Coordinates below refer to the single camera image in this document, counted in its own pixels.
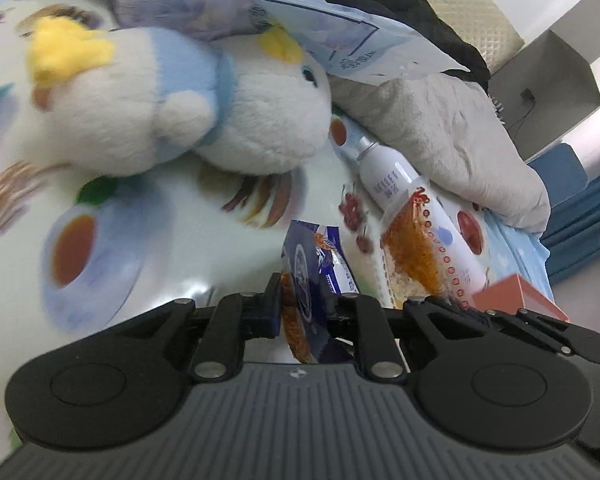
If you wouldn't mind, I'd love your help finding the blue cracker packet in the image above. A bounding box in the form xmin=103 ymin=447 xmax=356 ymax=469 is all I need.
xmin=279 ymin=220 xmax=362 ymax=365

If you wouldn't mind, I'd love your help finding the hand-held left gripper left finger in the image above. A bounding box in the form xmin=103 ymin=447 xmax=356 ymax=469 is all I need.
xmin=115 ymin=274 xmax=282 ymax=382

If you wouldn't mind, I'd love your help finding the plush penguin toy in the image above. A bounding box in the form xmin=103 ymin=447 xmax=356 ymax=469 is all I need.
xmin=27 ymin=16 xmax=333 ymax=178

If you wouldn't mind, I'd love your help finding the grey duvet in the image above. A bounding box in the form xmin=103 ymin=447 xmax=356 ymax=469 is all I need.
xmin=330 ymin=72 xmax=552 ymax=233

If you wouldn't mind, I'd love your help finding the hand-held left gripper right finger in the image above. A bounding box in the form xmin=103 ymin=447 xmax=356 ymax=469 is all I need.
xmin=330 ymin=291 xmax=486 ymax=382

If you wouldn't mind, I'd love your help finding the blue chair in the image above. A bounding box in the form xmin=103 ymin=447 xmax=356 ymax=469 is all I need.
xmin=527 ymin=142 xmax=592 ymax=211

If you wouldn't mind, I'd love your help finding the pink cardboard box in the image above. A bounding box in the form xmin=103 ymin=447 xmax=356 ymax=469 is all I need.
xmin=472 ymin=273 xmax=572 ymax=322

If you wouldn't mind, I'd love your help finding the fruit printed bed sheet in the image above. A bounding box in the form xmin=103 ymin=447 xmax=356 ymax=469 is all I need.
xmin=0 ymin=0 xmax=491 ymax=461

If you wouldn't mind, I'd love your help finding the light blue plastic bag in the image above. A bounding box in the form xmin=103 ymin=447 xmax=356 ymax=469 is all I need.
xmin=97 ymin=0 xmax=471 ymax=86

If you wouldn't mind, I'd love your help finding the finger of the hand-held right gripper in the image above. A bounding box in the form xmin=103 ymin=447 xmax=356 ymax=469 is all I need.
xmin=482 ymin=307 xmax=600 ymax=366

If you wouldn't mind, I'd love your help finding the cream padded headboard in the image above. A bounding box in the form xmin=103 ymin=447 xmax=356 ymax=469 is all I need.
xmin=420 ymin=0 xmax=523 ymax=53

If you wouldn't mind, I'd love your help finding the blue curtain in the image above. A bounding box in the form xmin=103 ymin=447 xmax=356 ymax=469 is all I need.
xmin=542 ymin=167 xmax=600 ymax=286

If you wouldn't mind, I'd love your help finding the white spray bottle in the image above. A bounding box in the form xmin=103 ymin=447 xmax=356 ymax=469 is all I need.
xmin=352 ymin=135 xmax=487 ymax=297

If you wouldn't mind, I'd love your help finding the clear red-trimmed snack packet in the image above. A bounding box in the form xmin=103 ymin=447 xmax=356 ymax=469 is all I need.
xmin=379 ymin=191 xmax=476 ymax=313

